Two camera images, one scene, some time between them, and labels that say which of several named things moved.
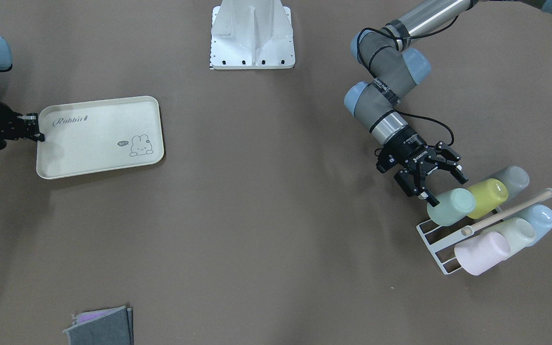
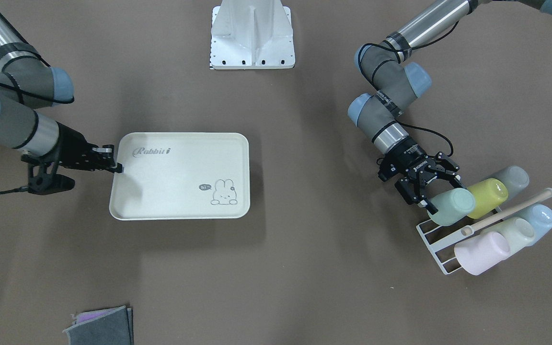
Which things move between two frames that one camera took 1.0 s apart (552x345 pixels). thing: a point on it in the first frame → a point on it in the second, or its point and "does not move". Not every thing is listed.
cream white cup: x=519 y=232 does not move
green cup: x=454 y=205 does not move
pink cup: x=476 y=254 does not move
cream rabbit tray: x=95 y=137 → x=182 y=176
